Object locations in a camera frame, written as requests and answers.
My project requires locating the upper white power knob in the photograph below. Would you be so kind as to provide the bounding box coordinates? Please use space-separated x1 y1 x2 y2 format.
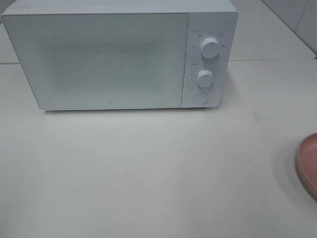
200 36 221 59

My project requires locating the pink round plate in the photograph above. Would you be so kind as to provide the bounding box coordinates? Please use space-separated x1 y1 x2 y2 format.
295 133 317 201

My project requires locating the white microwave door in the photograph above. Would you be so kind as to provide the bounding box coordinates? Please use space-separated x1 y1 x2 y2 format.
3 13 188 110

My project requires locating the lower white timer knob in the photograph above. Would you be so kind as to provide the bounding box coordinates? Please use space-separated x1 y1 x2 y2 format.
195 69 214 88

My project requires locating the white microwave oven body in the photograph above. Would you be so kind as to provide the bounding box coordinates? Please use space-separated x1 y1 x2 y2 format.
1 0 238 110

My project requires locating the round white door button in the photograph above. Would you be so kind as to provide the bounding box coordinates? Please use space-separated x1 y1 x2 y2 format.
193 93 209 105

